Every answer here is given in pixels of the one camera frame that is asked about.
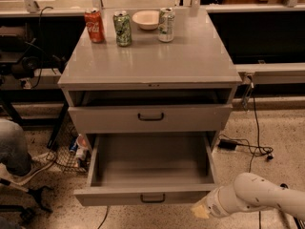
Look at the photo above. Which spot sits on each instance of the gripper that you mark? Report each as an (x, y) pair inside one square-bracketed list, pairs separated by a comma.
[(214, 205)]

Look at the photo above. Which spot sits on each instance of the grey drawer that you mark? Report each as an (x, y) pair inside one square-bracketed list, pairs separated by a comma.
[(148, 111), (132, 169)]

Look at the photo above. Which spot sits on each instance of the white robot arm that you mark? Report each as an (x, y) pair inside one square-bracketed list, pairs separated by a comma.
[(250, 192)]

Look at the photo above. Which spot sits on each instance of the grey top drawer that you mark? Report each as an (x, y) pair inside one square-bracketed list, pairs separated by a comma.
[(148, 111)]

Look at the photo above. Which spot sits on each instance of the grey metal drawer cabinet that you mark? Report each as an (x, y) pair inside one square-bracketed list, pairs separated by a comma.
[(195, 59)]

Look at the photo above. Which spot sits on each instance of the black power adapter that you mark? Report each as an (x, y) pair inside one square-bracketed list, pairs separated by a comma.
[(227, 144)]

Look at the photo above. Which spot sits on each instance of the blue can in basket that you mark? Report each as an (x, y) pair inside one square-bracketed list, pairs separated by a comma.
[(73, 147)]

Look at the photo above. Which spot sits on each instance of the person leg in jeans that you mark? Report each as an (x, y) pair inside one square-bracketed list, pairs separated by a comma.
[(13, 149)]

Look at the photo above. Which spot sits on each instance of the white green soda can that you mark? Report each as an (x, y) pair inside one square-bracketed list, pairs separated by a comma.
[(165, 24)]

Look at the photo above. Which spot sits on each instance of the white bowl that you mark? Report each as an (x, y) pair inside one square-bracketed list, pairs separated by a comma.
[(146, 19)]

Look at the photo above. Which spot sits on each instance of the red cola can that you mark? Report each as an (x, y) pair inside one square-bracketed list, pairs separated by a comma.
[(94, 25)]

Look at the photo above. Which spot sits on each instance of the black machine at left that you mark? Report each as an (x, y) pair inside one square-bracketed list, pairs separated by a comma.
[(20, 56)]

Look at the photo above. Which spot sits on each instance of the black wire basket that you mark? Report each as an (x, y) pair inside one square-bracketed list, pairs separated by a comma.
[(59, 150)]

